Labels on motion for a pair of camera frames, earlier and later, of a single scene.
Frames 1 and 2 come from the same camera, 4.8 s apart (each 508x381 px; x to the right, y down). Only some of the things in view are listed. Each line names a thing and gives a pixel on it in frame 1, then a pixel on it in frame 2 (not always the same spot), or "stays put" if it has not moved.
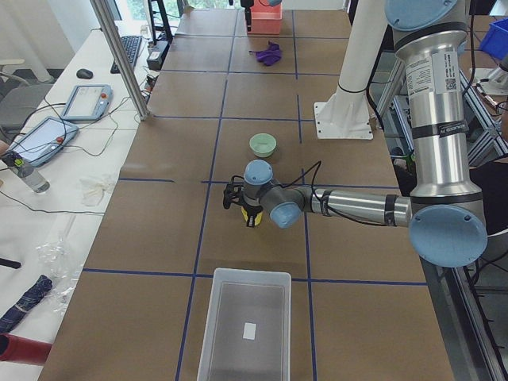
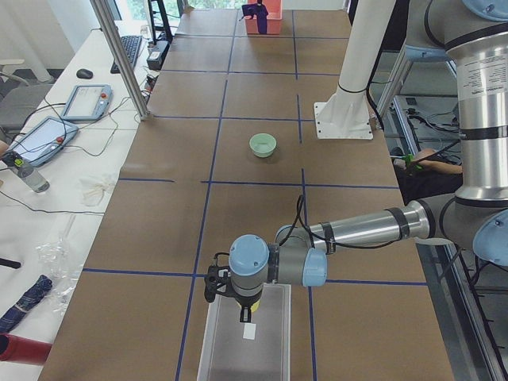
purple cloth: x=270 y=55 → x=261 y=13
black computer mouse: x=84 y=74 stays put
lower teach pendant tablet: x=44 y=140 stays put
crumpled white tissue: x=94 y=191 stays put
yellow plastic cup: x=258 y=217 → x=253 y=306
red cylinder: x=24 y=350 stays put
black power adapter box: x=156 y=57 stays put
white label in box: x=249 y=331 stays put
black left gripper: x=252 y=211 → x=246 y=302
